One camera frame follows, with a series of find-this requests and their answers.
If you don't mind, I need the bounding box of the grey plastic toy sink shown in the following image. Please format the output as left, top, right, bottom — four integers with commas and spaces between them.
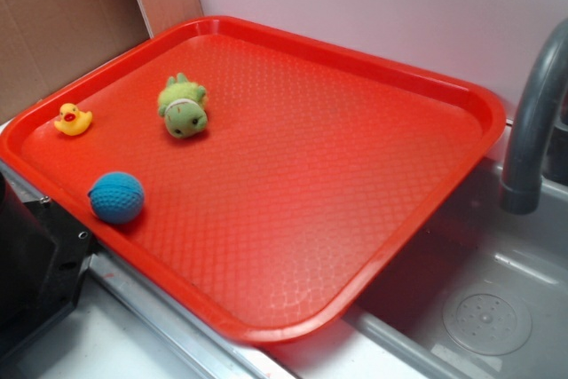
267, 143, 567, 378

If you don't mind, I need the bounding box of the yellow rubber duck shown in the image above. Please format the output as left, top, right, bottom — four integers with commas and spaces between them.
53, 103, 93, 137

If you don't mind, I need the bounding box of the blue dimpled ball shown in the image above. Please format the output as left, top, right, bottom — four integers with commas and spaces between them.
88, 171, 145, 225

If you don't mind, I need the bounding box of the silver metal rail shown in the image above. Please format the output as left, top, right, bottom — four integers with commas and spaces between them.
0, 160, 299, 379

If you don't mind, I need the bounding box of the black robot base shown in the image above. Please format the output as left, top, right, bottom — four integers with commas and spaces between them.
1, 177, 92, 362

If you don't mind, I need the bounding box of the brown cardboard panel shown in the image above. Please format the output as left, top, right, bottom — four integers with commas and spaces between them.
1, 0, 148, 122

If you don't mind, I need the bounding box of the red plastic tray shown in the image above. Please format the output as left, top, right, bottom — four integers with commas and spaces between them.
1, 17, 506, 343

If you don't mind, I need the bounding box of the grey toy faucet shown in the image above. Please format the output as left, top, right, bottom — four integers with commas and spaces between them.
500, 20, 567, 215

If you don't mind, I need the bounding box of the green plush animal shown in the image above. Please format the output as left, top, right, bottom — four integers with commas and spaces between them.
157, 73, 209, 139

